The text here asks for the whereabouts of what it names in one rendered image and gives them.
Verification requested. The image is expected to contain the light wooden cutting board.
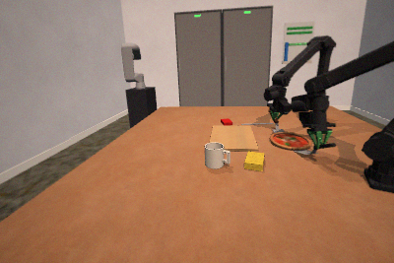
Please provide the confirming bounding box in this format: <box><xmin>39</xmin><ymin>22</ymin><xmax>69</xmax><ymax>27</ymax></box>
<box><xmin>210</xmin><ymin>125</ymin><xmax>258</xmax><ymax>152</ymax></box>

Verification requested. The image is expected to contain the yellow cheese wedge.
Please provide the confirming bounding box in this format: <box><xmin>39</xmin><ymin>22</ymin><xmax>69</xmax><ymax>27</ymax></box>
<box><xmin>244</xmin><ymin>152</ymin><xmax>264</xmax><ymax>171</ymax></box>

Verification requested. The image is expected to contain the pizza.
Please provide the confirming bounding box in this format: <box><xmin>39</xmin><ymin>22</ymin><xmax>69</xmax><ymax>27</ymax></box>
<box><xmin>270</xmin><ymin>132</ymin><xmax>311</xmax><ymax>151</ymax></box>

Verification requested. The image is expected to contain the red rectangular block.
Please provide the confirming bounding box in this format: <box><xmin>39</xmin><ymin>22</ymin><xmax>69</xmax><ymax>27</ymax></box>
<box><xmin>221</xmin><ymin>119</ymin><xmax>232</xmax><ymax>126</ymax></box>

